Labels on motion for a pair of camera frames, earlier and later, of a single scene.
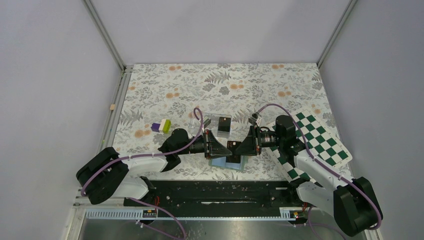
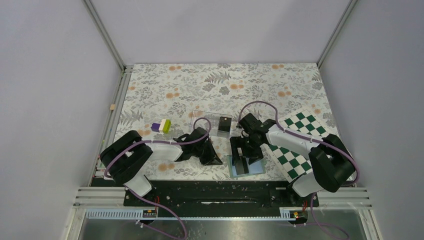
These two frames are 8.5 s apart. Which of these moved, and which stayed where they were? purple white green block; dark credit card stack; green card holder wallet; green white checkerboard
Moved: green card holder wallet
Stayed: purple white green block; green white checkerboard; dark credit card stack
